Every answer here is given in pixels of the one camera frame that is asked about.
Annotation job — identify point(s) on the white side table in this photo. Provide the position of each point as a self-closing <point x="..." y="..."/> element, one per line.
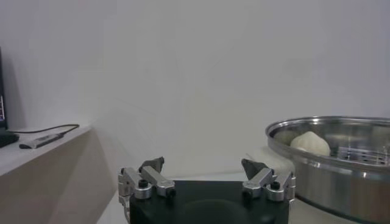
<point x="30" y="158"/>

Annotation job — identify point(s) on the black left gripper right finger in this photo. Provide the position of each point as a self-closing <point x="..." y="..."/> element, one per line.
<point x="262" y="179"/>

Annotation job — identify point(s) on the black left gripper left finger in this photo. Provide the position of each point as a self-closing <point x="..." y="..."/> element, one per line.
<point x="155" y="179"/>

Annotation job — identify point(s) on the dark open laptop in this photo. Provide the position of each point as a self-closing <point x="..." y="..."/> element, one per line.
<point x="7" y="140"/>

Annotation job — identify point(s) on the white steamed baozi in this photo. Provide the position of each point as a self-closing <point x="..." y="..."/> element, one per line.
<point x="310" y="144"/>

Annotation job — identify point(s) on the grey usb hub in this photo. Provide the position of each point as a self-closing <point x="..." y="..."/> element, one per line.
<point x="39" y="142"/>

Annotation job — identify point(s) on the perforated steel steamer basket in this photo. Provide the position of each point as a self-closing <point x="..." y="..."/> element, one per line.
<point x="335" y="188"/>

